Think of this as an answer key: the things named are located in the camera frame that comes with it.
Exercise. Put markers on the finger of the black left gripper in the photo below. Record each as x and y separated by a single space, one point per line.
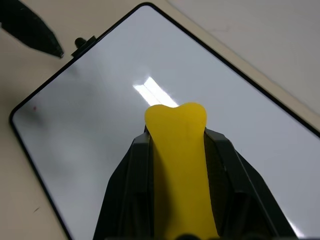
30 27

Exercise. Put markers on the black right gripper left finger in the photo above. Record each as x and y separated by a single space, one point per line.
125 190

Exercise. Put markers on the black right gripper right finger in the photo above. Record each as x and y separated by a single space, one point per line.
240 185

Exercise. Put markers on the yellow bone-shaped eraser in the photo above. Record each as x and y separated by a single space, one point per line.
181 160

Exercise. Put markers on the black whiteboard clip knob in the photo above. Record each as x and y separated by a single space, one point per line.
84 45

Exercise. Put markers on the black-framed whiteboard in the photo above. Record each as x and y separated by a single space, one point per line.
105 100

